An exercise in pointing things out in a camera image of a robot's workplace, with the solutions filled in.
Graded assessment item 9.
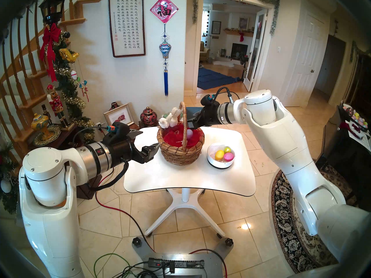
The green cable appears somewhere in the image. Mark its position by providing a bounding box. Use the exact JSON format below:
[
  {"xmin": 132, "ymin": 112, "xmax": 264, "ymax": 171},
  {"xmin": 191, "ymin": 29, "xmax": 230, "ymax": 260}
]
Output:
[{"xmin": 93, "ymin": 253, "xmax": 131, "ymax": 278}]

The small christmas tree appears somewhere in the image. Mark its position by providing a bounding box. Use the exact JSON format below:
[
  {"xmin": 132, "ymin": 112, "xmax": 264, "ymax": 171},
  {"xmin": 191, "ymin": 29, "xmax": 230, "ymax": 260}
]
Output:
[{"xmin": 0, "ymin": 141, "xmax": 21, "ymax": 215}]

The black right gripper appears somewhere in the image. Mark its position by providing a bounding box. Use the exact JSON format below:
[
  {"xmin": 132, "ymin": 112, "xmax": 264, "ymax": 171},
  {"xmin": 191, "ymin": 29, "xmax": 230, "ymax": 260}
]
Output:
[{"xmin": 186, "ymin": 104, "xmax": 222, "ymax": 131}]

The black fireplace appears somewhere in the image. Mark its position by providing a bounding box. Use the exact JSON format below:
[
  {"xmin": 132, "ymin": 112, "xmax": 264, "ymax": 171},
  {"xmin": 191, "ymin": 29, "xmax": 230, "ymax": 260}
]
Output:
[{"xmin": 231, "ymin": 43, "xmax": 249, "ymax": 59}]

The small black nutcracker figure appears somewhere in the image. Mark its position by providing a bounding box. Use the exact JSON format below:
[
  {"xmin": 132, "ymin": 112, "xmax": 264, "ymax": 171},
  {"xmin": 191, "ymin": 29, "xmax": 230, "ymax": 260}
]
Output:
[{"xmin": 41, "ymin": 104, "xmax": 53, "ymax": 126}]

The white panel door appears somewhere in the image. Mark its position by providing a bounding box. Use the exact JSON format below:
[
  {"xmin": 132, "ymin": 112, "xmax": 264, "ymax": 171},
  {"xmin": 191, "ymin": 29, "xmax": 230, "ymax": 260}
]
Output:
[{"xmin": 283, "ymin": 12, "xmax": 325, "ymax": 107}]

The blue floor rug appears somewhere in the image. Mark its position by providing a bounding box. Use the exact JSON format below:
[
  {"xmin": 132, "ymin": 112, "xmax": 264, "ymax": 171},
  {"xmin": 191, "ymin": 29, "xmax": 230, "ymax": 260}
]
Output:
[{"xmin": 197, "ymin": 67, "xmax": 241, "ymax": 90}]

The black lantern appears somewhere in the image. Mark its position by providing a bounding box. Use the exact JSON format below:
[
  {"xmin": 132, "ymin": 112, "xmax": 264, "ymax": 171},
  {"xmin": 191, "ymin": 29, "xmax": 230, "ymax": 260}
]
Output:
[{"xmin": 38, "ymin": 0, "xmax": 68, "ymax": 26}]

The green christmas garland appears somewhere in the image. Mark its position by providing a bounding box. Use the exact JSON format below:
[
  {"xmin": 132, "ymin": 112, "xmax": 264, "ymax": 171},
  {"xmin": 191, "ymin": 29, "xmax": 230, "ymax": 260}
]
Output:
[{"xmin": 52, "ymin": 31, "xmax": 96, "ymax": 142}]

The red cable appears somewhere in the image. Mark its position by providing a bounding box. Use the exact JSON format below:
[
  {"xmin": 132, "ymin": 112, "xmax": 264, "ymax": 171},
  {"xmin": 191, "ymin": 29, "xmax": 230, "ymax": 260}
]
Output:
[{"xmin": 95, "ymin": 164, "xmax": 228, "ymax": 278}]

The red mesh basket lining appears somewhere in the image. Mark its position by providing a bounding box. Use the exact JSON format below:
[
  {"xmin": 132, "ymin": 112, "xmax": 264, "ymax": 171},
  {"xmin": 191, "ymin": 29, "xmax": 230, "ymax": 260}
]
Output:
[{"xmin": 163, "ymin": 122, "xmax": 203, "ymax": 149}]

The blue tassel vase ornament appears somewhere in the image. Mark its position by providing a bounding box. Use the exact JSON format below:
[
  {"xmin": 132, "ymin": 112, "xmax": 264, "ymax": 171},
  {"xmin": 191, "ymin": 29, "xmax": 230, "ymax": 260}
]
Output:
[{"xmin": 159, "ymin": 23, "xmax": 172, "ymax": 97}]

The framed calligraphy scroll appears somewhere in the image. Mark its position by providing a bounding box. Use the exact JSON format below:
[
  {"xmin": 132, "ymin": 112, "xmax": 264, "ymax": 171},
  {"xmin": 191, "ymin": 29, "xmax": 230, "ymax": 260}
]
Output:
[{"xmin": 108, "ymin": 0, "xmax": 146, "ymax": 58}]

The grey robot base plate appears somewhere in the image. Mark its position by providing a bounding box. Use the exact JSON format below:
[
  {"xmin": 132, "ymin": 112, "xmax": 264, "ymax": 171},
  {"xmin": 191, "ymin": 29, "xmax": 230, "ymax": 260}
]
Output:
[{"xmin": 132, "ymin": 237, "xmax": 234, "ymax": 278}]

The gold foil ornament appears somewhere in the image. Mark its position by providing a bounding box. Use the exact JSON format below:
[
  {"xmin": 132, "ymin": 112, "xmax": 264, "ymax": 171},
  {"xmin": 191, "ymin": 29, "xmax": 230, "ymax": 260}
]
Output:
[{"xmin": 59, "ymin": 48, "xmax": 79, "ymax": 63}]

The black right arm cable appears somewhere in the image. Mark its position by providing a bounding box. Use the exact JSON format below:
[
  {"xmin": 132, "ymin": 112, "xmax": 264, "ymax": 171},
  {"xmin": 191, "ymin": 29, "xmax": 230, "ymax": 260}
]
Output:
[{"xmin": 213, "ymin": 87, "xmax": 241, "ymax": 104}]

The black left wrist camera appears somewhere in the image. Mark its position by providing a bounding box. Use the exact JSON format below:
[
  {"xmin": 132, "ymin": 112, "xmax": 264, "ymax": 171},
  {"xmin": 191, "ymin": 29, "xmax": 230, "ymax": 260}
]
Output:
[{"xmin": 102, "ymin": 122, "xmax": 131, "ymax": 140}]

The black grand piano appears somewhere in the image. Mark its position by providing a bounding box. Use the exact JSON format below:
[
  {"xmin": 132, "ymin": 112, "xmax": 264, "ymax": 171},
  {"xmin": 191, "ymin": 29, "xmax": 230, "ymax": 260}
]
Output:
[{"xmin": 314, "ymin": 105, "xmax": 371, "ymax": 208}]

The wicker basket with handle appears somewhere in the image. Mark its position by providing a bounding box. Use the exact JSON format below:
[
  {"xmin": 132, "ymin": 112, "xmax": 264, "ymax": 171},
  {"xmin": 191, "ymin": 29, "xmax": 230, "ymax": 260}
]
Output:
[{"xmin": 157, "ymin": 102, "xmax": 205, "ymax": 166}]

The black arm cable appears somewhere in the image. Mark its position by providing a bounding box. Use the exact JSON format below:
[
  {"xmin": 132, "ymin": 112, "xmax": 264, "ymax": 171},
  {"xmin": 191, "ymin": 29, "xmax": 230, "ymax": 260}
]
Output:
[
  {"xmin": 88, "ymin": 160, "xmax": 130, "ymax": 191},
  {"xmin": 213, "ymin": 87, "xmax": 241, "ymax": 104}
]

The yellow ornate vase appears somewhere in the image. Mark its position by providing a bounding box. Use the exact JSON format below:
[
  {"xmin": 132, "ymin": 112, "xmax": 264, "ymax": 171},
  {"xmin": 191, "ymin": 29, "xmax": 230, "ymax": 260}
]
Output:
[{"xmin": 31, "ymin": 113, "xmax": 54, "ymax": 140}]

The red nutcracker figure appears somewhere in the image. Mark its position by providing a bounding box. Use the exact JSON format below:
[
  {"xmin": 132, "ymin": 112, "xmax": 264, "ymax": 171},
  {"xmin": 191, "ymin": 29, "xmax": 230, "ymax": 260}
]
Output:
[{"xmin": 46, "ymin": 84, "xmax": 70, "ymax": 128}]

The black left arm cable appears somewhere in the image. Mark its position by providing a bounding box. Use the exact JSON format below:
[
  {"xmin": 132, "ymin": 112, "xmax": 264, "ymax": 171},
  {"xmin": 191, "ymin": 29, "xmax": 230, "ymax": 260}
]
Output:
[{"xmin": 88, "ymin": 160, "xmax": 130, "ymax": 191}]

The silver green tinsel garland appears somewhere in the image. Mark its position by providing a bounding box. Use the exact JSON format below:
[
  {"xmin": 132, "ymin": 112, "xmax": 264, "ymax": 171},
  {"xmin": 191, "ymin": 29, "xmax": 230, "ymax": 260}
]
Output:
[{"xmin": 192, "ymin": 0, "xmax": 280, "ymax": 36}]

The white plush bunny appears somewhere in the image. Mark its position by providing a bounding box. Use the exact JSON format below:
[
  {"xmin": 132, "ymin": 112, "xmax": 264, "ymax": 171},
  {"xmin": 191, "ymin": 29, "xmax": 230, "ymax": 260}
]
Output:
[{"xmin": 158, "ymin": 107, "xmax": 183, "ymax": 129}]

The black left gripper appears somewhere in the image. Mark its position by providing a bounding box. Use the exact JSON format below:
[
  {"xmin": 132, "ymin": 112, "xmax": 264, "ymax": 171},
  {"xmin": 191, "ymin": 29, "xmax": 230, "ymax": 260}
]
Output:
[{"xmin": 107, "ymin": 129, "xmax": 161, "ymax": 167}]

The red ribbon bow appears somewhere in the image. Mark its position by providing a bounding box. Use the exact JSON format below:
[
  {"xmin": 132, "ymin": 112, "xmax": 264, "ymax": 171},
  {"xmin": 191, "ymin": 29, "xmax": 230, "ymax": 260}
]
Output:
[{"xmin": 39, "ymin": 23, "xmax": 62, "ymax": 83}]

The white framed picture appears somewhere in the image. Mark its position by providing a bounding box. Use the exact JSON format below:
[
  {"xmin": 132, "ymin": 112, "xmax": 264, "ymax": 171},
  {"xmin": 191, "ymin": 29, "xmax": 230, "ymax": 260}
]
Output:
[{"xmin": 103, "ymin": 103, "xmax": 135, "ymax": 127}]

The white bowl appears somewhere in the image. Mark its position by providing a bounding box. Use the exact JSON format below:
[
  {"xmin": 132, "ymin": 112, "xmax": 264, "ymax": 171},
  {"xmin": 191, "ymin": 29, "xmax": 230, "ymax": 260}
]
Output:
[{"xmin": 207, "ymin": 143, "xmax": 236, "ymax": 169}]

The white pedestal table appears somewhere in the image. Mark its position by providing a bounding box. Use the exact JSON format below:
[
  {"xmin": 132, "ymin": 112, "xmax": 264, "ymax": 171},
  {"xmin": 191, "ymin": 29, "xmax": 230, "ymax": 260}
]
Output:
[{"xmin": 124, "ymin": 126, "xmax": 257, "ymax": 239}]

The blue box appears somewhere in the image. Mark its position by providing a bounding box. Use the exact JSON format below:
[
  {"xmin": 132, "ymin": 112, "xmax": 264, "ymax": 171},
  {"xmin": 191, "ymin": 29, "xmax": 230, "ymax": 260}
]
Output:
[{"xmin": 183, "ymin": 107, "xmax": 203, "ymax": 127}]

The red diamond fu decoration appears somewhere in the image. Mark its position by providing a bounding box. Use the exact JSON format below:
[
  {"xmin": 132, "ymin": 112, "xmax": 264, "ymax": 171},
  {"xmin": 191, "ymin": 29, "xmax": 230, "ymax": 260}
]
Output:
[{"xmin": 150, "ymin": 0, "xmax": 179, "ymax": 24}]

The yellow armchair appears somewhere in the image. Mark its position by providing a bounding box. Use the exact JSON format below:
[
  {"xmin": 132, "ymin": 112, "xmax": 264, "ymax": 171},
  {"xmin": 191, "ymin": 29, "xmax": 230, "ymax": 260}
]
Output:
[{"xmin": 199, "ymin": 41, "xmax": 210, "ymax": 62}]

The ornate brass round tray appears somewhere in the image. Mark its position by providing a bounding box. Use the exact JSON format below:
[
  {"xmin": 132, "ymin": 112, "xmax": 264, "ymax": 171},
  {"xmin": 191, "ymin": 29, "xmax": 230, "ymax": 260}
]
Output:
[{"xmin": 32, "ymin": 125, "xmax": 62, "ymax": 147}]

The patterned oriental rug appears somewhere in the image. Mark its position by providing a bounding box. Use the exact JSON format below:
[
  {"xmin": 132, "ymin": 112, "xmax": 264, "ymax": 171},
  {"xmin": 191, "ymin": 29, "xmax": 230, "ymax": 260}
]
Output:
[{"xmin": 268, "ymin": 162, "xmax": 360, "ymax": 274}]

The black power strip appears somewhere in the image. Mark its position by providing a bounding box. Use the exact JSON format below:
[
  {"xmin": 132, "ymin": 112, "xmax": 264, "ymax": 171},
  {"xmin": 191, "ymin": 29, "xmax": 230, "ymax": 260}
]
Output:
[{"xmin": 148, "ymin": 258, "xmax": 205, "ymax": 270}]

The wooden staircase railing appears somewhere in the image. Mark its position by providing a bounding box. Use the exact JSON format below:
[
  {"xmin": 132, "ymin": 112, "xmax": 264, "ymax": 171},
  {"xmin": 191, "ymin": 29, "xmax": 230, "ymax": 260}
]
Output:
[{"xmin": 0, "ymin": 0, "xmax": 102, "ymax": 162}]

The red cloisonne jar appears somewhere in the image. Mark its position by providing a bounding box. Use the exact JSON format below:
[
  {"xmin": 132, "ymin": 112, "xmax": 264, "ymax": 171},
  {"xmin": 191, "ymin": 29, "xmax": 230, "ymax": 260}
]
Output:
[{"xmin": 140, "ymin": 107, "xmax": 158, "ymax": 127}]

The glass french door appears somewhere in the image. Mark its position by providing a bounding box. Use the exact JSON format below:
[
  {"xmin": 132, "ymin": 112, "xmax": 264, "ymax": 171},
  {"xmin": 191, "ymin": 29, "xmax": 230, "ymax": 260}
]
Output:
[{"xmin": 243, "ymin": 10, "xmax": 268, "ymax": 92}]

